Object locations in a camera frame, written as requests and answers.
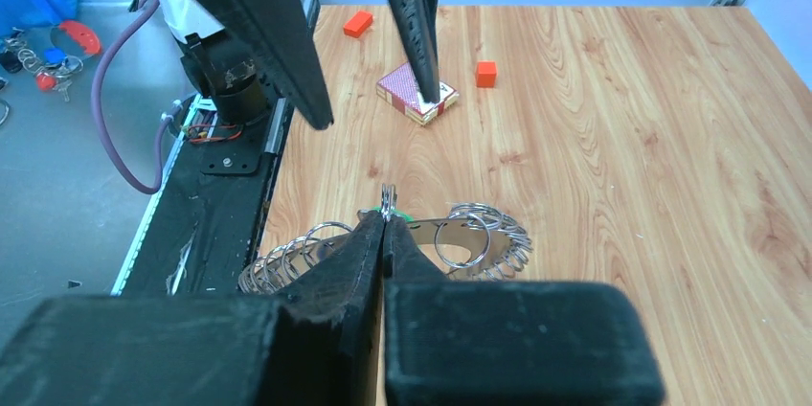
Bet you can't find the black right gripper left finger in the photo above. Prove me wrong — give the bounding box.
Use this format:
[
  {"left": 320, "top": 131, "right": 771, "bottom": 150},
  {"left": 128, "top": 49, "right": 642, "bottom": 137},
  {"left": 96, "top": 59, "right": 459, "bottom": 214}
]
[{"left": 1, "top": 213, "right": 386, "bottom": 405}]

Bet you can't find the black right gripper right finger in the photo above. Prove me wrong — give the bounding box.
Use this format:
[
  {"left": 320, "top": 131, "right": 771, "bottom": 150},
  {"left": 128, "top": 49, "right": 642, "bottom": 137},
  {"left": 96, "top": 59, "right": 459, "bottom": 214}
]
[{"left": 382, "top": 218, "right": 666, "bottom": 405}]

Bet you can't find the green key tag with key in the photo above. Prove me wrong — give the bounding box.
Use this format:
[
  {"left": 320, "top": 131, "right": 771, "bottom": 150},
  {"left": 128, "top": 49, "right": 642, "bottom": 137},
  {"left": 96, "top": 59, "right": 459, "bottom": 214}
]
[{"left": 370, "top": 206, "right": 414, "bottom": 222}]

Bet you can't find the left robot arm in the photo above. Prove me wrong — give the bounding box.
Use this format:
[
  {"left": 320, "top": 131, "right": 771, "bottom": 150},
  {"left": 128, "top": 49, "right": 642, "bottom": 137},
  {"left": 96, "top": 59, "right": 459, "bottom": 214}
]
[{"left": 157, "top": 0, "right": 441, "bottom": 130}]

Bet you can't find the pile of keys and rings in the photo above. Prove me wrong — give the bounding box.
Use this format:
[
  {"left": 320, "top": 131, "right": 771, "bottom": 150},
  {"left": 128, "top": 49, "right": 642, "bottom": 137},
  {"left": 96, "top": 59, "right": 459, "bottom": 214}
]
[{"left": 0, "top": 20, "right": 102, "bottom": 128}]

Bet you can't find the red block at table edge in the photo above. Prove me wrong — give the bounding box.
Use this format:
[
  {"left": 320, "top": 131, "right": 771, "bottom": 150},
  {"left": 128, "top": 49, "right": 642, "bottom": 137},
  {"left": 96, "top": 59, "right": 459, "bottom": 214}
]
[{"left": 343, "top": 11, "right": 373, "bottom": 38}]

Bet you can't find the red playing card box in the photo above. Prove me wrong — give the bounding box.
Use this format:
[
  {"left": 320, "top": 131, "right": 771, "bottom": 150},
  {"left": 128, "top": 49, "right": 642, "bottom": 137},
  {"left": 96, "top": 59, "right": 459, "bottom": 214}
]
[{"left": 376, "top": 62, "right": 460, "bottom": 125}]

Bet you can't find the orange cube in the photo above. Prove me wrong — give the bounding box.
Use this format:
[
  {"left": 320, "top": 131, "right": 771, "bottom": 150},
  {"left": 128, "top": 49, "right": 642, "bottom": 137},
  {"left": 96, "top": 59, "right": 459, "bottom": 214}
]
[{"left": 475, "top": 60, "right": 498, "bottom": 88}]

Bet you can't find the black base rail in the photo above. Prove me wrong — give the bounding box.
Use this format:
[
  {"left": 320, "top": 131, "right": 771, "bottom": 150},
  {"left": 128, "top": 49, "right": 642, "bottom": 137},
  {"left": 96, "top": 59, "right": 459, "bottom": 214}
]
[{"left": 110, "top": 0, "right": 322, "bottom": 300}]

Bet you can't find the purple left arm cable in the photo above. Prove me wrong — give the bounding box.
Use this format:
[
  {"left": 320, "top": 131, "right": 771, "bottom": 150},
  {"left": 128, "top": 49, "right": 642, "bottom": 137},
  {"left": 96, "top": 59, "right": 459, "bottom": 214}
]
[{"left": 90, "top": 0, "right": 192, "bottom": 196}]

